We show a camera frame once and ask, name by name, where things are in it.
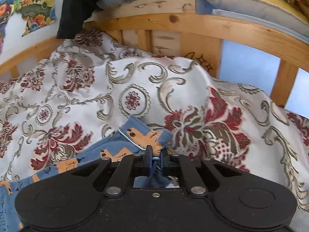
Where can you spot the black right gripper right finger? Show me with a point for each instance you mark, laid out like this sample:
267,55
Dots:
164,160

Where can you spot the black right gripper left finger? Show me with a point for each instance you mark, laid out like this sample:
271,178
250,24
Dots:
147,160

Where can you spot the blue orange patterned pants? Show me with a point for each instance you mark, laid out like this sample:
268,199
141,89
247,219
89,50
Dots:
132,138

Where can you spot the white floral bedspread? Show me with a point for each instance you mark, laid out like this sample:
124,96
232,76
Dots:
89,86

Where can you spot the black hanging garment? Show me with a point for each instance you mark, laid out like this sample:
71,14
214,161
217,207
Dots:
73,15

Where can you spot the yellow grey cushion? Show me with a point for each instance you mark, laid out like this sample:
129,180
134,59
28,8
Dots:
276,13

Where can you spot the wooden bed frame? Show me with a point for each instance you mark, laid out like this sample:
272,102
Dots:
173,27

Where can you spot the colourful wall poster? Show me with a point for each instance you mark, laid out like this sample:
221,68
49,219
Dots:
35,13

